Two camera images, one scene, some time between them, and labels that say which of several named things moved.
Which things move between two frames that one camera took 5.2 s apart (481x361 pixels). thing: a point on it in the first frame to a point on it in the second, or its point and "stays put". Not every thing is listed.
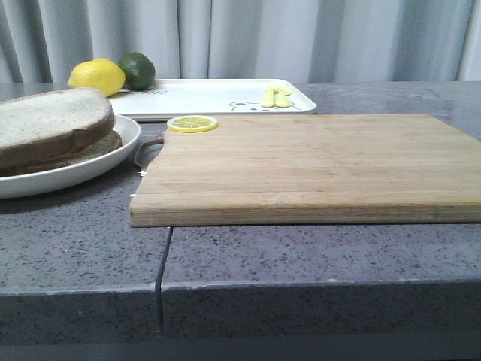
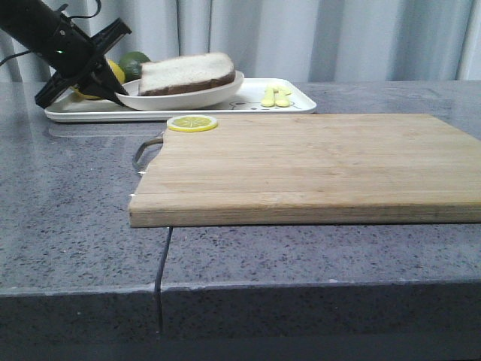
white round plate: x=52 y=178 to x=182 y=99
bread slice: x=48 y=125 to x=185 y=73
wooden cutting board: x=263 y=170 stays put
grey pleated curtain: x=41 y=41 stays put
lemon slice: x=192 y=123 stays put
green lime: x=140 y=71 stays put
